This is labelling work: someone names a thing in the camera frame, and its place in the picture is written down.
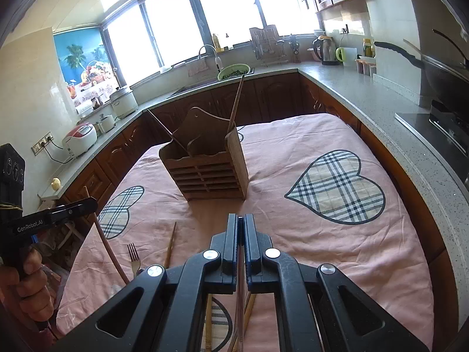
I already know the wooden knife block rack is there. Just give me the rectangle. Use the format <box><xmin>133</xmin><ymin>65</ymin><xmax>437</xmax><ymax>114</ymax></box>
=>
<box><xmin>250</xmin><ymin>25</ymin><xmax>288</xmax><ymax>66</ymax></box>

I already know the white tall rice cooker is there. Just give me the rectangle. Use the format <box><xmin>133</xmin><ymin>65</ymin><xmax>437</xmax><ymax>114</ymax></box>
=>
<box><xmin>110</xmin><ymin>86</ymin><xmax>138</xmax><ymax>119</ymax></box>

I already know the small white pot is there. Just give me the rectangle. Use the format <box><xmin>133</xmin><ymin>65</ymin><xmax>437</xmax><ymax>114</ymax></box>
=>
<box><xmin>96</xmin><ymin>114</ymin><xmax>115</xmax><ymax>134</ymax></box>

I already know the pink heart-patterned tablecloth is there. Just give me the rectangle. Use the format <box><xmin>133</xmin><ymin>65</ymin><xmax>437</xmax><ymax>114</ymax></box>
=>
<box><xmin>57</xmin><ymin>114</ymin><xmax>434</xmax><ymax>346</ymax></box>

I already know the dark chopstick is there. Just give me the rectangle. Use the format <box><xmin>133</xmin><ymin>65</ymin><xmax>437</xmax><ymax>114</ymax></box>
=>
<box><xmin>236</xmin><ymin>217</ymin><xmax>245</xmax><ymax>352</ymax></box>

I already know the person's left hand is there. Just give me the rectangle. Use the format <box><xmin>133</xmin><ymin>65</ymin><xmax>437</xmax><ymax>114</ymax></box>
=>
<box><xmin>1</xmin><ymin>249</ymin><xmax>54</xmax><ymax>329</ymax></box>

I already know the green handled white mug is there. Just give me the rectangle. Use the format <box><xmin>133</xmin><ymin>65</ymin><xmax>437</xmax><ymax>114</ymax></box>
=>
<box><xmin>335</xmin><ymin>47</ymin><xmax>358</xmax><ymax>67</ymax></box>

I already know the silver fork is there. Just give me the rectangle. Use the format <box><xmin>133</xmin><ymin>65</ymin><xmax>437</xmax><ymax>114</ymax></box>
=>
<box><xmin>127</xmin><ymin>242</ymin><xmax>142</xmax><ymax>277</ymax></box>

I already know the light wooden chopstick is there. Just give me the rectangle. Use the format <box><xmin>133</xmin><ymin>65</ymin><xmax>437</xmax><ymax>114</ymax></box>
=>
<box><xmin>164</xmin><ymin>222</ymin><xmax>177</xmax><ymax>269</ymax></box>

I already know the green colander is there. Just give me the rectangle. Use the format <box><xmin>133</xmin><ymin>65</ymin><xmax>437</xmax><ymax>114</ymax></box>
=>
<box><xmin>217</xmin><ymin>64</ymin><xmax>251</xmax><ymax>81</ymax></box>

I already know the wooden utensil holder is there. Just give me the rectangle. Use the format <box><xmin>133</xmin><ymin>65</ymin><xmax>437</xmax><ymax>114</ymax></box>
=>
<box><xmin>159</xmin><ymin>106</ymin><xmax>249</xmax><ymax>201</ymax></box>

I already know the long wooden chopstick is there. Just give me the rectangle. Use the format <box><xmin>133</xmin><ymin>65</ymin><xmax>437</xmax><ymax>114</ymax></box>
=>
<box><xmin>83</xmin><ymin>185</ymin><xmax>130</xmax><ymax>286</ymax></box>

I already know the white red rice cooker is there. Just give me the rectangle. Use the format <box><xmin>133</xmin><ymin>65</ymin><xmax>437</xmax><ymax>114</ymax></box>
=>
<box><xmin>62</xmin><ymin>122</ymin><xmax>97</xmax><ymax>158</ymax></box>

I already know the wall power socket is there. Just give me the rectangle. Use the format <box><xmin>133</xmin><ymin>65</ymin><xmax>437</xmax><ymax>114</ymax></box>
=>
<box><xmin>31</xmin><ymin>132</ymin><xmax>54</xmax><ymax>156</ymax></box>

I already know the chopstick in holder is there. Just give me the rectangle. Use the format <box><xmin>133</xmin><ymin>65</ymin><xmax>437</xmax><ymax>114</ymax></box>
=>
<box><xmin>227</xmin><ymin>75</ymin><xmax>245</xmax><ymax>134</ymax></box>
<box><xmin>147</xmin><ymin>109</ymin><xmax>189</xmax><ymax>155</ymax></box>

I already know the chopstick in holder right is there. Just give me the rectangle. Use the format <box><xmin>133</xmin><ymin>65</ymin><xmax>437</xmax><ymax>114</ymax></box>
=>
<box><xmin>227</xmin><ymin>75</ymin><xmax>245</xmax><ymax>134</ymax></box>

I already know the black wok with handle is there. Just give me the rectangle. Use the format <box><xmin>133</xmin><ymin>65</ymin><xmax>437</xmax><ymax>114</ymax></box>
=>
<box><xmin>374</xmin><ymin>29</ymin><xmax>468</xmax><ymax>122</ymax></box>

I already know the kitchen faucet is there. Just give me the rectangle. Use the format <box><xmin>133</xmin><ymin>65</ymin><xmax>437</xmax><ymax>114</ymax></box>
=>
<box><xmin>198</xmin><ymin>44</ymin><xmax>223</xmax><ymax>72</ymax></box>

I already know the tropical fruit poster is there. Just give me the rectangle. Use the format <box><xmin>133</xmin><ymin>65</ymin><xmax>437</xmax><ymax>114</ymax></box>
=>
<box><xmin>53</xmin><ymin>27</ymin><xmax>118</xmax><ymax>111</ymax></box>

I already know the steel electric kettle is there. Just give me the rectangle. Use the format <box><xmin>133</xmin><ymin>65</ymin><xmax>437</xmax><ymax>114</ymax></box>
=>
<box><xmin>312</xmin><ymin>35</ymin><xmax>340</xmax><ymax>66</ymax></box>

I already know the chopstick in holder left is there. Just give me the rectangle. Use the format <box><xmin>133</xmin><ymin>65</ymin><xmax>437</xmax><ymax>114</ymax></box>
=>
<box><xmin>147</xmin><ymin>109</ymin><xmax>189</xmax><ymax>155</ymax></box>

